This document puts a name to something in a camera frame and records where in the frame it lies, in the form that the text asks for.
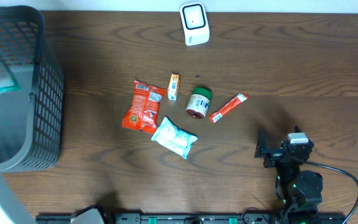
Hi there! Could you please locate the red stick sachet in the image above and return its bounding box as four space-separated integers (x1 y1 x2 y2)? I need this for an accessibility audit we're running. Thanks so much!
209 93 249 124

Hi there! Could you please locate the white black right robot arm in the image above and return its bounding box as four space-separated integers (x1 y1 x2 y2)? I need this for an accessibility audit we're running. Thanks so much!
254 126 323 213

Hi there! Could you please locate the red snack bag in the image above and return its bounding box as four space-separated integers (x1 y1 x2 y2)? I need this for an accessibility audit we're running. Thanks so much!
122 80 167 134

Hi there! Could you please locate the grey plastic shopping basket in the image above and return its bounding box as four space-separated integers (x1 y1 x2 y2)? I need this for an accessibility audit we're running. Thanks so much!
0 6 65 172

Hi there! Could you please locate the white barcode scanner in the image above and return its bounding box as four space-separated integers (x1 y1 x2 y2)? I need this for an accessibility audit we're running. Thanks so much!
180 2 210 46

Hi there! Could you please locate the light teal tissue pack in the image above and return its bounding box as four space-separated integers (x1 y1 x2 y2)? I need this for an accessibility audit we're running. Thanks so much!
151 116 198 159

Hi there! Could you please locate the green lid white jar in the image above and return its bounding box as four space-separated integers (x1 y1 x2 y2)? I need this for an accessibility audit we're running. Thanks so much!
186 87 213 119

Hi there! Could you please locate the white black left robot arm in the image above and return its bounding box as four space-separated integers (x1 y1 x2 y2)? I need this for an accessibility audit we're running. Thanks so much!
0 172 108 224

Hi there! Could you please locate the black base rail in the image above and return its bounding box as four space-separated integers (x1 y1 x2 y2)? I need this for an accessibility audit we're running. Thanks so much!
35 210 345 224

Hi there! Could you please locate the small orange white box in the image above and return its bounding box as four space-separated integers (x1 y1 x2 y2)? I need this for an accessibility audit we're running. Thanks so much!
167 74 180 101

